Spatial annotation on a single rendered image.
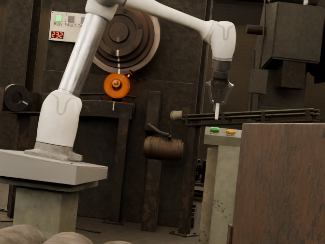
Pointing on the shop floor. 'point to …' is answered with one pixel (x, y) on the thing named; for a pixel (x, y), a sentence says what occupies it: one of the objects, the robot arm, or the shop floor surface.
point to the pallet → (199, 179)
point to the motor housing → (156, 175)
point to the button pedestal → (223, 181)
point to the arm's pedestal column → (46, 209)
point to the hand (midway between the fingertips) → (216, 111)
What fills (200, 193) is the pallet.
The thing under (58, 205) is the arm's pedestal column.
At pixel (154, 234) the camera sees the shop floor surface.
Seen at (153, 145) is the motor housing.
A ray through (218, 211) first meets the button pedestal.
